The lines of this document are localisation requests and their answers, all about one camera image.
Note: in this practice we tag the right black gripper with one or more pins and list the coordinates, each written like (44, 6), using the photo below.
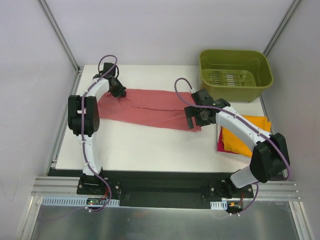
(191, 114)

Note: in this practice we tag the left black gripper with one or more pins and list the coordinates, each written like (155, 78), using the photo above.
(119, 91)

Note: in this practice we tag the pink red t shirt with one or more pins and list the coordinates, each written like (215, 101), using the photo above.
(151, 108)

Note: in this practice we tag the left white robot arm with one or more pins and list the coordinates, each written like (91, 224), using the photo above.
(83, 114)

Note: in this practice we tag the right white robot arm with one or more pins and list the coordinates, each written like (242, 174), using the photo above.
(269, 151)

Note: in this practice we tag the folded magenta t shirt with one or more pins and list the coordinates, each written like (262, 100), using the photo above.
(220, 144)

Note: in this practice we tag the folded orange t shirt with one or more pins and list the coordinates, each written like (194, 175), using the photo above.
(237, 137)

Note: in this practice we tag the olive green plastic basket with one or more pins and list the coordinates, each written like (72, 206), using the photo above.
(234, 75)

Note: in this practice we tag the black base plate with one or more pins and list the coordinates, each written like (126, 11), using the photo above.
(151, 189)

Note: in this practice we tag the right grey cable duct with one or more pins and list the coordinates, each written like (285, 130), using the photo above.
(219, 205)

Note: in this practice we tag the grey cable duct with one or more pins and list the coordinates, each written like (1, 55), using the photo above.
(219, 205)
(65, 201)

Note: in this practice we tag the left aluminium frame post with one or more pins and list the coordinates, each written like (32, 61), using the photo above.
(58, 33)

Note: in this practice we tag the aluminium frame post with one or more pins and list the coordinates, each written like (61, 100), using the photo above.
(58, 33)
(293, 7)

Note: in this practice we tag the left grey cable duct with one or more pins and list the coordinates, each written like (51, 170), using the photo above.
(65, 201)

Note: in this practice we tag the right aluminium frame post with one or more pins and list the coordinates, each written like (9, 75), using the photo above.
(293, 7)

